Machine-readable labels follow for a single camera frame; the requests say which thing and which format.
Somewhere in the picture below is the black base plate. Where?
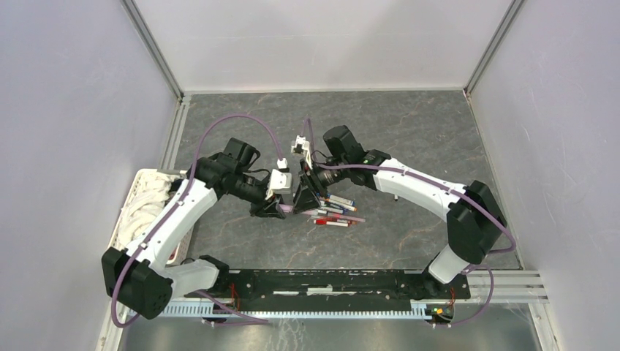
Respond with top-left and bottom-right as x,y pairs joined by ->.
206,269 -> 472,312

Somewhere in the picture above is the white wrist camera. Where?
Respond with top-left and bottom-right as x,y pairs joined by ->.
266,169 -> 292,197
290,135 -> 311,156

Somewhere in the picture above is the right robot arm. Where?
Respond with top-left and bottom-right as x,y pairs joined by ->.
291,125 -> 510,298

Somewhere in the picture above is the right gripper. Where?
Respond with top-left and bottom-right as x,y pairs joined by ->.
292,158 -> 348,216

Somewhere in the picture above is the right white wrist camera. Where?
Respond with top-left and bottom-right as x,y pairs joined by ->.
290,135 -> 311,156

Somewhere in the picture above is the slotted cable duct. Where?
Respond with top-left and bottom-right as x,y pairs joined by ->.
159,300 -> 432,321

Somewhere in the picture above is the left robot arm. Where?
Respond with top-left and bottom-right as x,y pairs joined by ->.
102,137 -> 292,327

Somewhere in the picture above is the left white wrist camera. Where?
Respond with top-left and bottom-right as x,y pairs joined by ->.
266,169 -> 292,197

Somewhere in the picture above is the red cap lower marker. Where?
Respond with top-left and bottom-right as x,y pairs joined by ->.
313,219 -> 349,227

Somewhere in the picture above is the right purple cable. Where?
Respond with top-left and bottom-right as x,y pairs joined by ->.
300,116 -> 518,328

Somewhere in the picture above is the blue cap deli marker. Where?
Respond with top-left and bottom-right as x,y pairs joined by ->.
328,195 -> 355,206

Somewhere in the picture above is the white perforated basket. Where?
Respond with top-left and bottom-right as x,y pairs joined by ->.
107,168 -> 194,266

